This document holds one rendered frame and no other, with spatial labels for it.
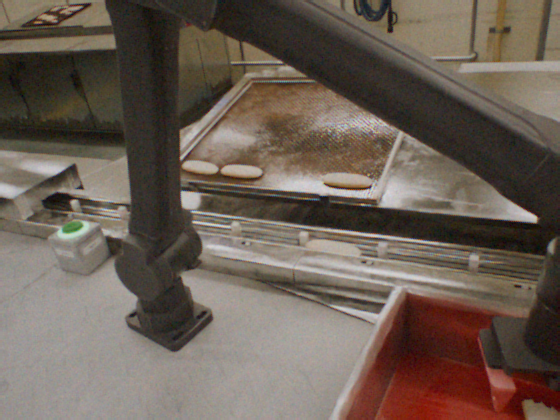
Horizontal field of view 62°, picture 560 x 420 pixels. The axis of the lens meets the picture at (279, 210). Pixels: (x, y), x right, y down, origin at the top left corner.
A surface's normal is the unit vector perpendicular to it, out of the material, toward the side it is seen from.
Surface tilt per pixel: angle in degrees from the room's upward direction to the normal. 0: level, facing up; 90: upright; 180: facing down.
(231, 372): 0
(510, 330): 4
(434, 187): 10
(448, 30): 90
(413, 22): 90
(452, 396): 0
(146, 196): 91
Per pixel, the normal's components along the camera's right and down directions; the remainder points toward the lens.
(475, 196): -0.19, -0.76
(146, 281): -0.46, 0.49
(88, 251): 0.91, 0.11
